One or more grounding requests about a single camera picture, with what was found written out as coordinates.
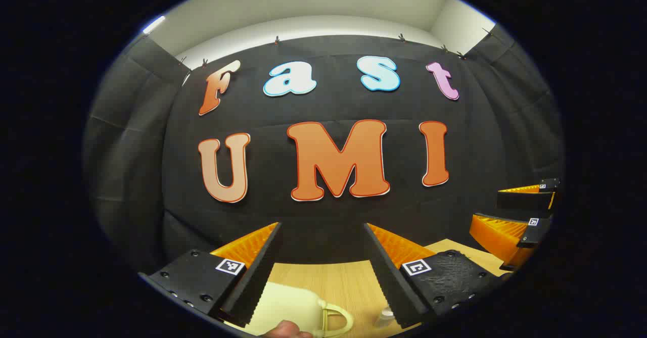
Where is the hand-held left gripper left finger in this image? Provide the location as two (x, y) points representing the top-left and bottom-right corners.
(138, 221), (283, 328)

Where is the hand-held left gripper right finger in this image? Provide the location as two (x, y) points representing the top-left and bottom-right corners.
(363, 222), (513, 329)

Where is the cream yellow suitcase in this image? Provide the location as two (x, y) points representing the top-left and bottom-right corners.
(248, 281), (354, 338)

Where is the row of small cloth clips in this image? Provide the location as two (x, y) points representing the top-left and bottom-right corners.
(142, 27), (495, 69)

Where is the ceiling light strip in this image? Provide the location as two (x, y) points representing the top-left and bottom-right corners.
(142, 15), (166, 35)

